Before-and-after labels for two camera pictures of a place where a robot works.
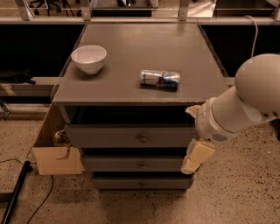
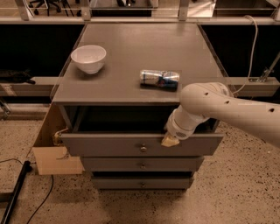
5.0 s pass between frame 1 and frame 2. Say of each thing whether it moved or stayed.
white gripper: moved
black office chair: stayed
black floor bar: stayed
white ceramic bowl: stayed
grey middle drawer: stayed
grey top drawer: moved
